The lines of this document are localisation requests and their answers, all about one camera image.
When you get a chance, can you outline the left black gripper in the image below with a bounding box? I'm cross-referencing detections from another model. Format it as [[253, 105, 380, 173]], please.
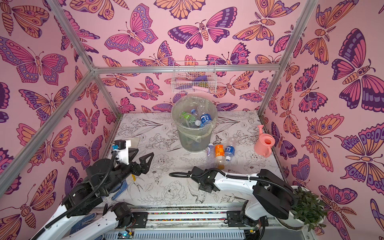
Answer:
[[101, 148, 153, 197]]

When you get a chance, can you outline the purple label clear bottle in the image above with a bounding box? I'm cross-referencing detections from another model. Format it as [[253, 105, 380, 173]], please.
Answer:
[[207, 143, 215, 159]]

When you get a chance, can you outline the orange label bottle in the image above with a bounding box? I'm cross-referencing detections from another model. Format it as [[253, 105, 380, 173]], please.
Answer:
[[215, 145, 226, 170]]

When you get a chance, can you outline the blue label bottle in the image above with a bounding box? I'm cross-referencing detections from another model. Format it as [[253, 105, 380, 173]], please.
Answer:
[[201, 114, 212, 126], [225, 138, 237, 162]]

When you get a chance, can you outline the lime green label bottle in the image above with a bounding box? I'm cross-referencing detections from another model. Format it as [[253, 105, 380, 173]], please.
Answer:
[[179, 112, 197, 128]]

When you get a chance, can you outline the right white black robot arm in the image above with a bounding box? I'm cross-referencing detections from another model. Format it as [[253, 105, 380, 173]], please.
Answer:
[[186, 167, 298, 227]]

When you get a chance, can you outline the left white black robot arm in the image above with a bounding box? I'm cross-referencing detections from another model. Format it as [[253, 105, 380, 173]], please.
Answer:
[[33, 140, 155, 240]]

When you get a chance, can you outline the grey mesh waste bin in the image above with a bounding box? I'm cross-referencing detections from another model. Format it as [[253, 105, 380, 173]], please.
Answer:
[[171, 95, 218, 152]]

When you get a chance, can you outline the pink plastic watering can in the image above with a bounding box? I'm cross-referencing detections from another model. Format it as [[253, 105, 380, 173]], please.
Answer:
[[254, 125, 276, 158]]

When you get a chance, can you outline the potted green plant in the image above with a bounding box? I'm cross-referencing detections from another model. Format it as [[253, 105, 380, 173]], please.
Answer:
[[275, 186, 327, 232]]

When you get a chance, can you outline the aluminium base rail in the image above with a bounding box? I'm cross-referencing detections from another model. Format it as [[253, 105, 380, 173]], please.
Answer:
[[102, 207, 269, 240]]

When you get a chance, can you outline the white wire wall basket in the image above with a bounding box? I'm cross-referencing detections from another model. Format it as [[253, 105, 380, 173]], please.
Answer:
[[170, 60, 218, 94]]

